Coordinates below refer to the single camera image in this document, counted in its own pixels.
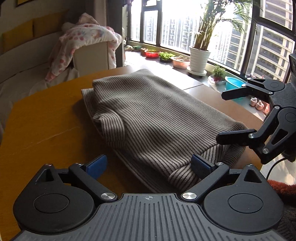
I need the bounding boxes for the beige covered sofa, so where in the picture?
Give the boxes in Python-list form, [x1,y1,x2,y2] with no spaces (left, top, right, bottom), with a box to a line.
[1,22,111,133]

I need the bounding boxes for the pink small figurines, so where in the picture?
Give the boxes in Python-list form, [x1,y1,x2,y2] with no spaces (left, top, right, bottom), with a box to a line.
[249,97,264,111]

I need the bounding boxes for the yellow cushion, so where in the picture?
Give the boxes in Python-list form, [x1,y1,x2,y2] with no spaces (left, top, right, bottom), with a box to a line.
[33,9,69,38]
[1,20,34,53]

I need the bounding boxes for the green leafy tray plant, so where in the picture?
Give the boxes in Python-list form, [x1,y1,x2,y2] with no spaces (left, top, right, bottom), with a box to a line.
[159,52,175,63]

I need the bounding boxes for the small green potted plant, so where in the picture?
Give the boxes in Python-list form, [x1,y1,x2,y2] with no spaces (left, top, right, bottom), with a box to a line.
[208,65,226,85]

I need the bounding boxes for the white ribbed plant pot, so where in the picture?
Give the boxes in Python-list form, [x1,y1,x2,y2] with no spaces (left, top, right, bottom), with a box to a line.
[187,47,211,76]

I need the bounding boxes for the red bowl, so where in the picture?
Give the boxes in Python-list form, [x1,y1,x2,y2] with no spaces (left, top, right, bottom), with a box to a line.
[145,49,161,59]

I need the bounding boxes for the brown striped knit sweater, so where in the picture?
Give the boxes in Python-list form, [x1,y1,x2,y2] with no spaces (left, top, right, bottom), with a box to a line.
[82,69,246,193]

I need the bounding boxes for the pink rectangular planter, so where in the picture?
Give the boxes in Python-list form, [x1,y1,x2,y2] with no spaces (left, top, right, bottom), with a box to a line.
[171,56,190,69]

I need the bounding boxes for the tall green palm plant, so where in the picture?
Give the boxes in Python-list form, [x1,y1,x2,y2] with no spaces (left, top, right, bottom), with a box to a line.
[193,0,253,51]

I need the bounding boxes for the pink floral blanket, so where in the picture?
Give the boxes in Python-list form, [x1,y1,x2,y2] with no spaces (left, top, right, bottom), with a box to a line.
[45,13,122,82]

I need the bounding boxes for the turquoise plastic basin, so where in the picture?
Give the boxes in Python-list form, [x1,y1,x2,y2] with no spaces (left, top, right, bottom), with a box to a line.
[225,76,245,91]

